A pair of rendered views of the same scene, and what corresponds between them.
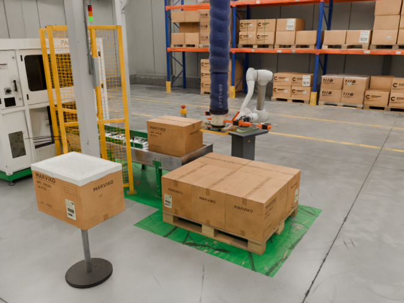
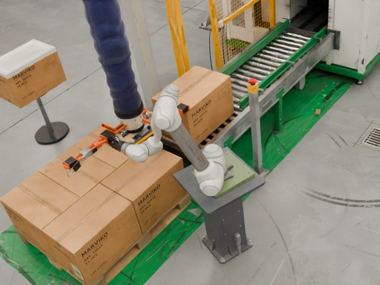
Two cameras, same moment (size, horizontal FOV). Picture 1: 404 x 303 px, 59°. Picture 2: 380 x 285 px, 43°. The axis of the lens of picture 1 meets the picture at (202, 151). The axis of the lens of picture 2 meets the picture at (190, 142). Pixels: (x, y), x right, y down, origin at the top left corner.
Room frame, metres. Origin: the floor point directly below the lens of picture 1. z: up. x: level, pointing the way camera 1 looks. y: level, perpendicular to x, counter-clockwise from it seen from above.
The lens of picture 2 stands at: (5.13, -3.08, 3.17)
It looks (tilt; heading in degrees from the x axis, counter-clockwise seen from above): 39 degrees down; 103
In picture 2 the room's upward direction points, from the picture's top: 10 degrees counter-clockwise
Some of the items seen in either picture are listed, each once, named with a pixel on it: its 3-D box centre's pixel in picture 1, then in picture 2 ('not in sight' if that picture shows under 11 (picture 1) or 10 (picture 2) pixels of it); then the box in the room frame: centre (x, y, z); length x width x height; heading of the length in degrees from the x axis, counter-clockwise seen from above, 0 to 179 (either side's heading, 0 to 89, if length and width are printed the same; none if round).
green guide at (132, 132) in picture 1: (125, 130); (289, 65); (5.32, 1.18, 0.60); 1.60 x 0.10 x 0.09; 56
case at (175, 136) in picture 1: (175, 135); (194, 106); (4.46, 0.35, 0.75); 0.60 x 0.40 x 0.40; 56
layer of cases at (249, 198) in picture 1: (231, 189); (97, 194); (3.63, -0.33, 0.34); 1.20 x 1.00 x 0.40; 56
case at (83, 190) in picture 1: (79, 187); (27, 72); (2.63, 0.99, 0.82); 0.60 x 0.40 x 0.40; 56
